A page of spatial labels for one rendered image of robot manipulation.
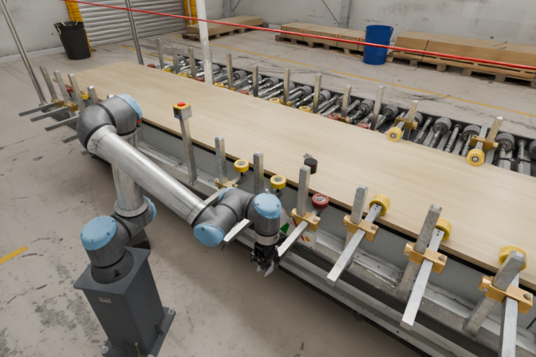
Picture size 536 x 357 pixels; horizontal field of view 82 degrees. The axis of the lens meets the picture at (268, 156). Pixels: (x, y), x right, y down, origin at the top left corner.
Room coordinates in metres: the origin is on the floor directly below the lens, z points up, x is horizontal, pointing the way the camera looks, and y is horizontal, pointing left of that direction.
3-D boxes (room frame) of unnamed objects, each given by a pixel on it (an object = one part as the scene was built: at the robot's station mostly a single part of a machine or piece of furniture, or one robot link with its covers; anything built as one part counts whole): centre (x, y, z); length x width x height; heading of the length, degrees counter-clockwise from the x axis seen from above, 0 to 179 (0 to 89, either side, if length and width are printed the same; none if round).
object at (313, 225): (1.05, -0.18, 0.85); 0.14 x 0.06 x 0.05; 54
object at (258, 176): (1.21, 0.05, 0.87); 0.04 x 0.04 x 0.48; 54
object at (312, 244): (1.06, -0.12, 0.75); 0.26 x 0.01 x 0.10; 54
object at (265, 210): (0.78, 0.00, 1.14); 0.10 x 0.09 x 0.12; 63
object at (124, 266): (0.97, 0.75, 0.65); 0.19 x 0.19 x 0.10
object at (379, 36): (6.63, -2.27, 0.36); 0.59 x 0.57 x 0.73; 141
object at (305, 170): (1.06, -0.16, 0.90); 0.04 x 0.04 x 0.48; 54
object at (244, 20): (9.66, 1.22, 0.23); 2.41 x 0.77 x 0.17; 142
